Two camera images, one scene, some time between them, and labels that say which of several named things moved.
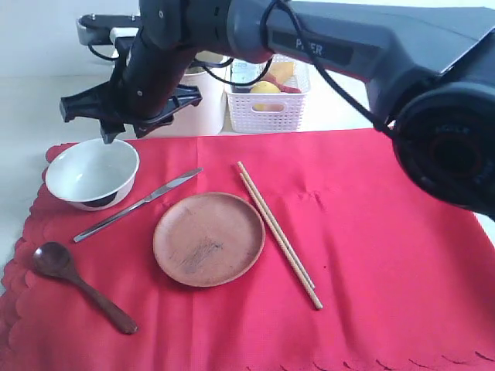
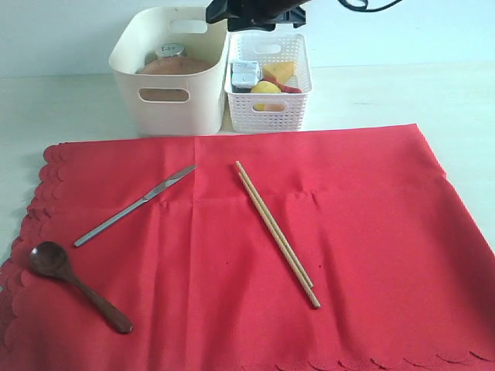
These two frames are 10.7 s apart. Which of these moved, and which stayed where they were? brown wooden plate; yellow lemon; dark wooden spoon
Moved: brown wooden plate
Stayed: yellow lemon; dark wooden spoon
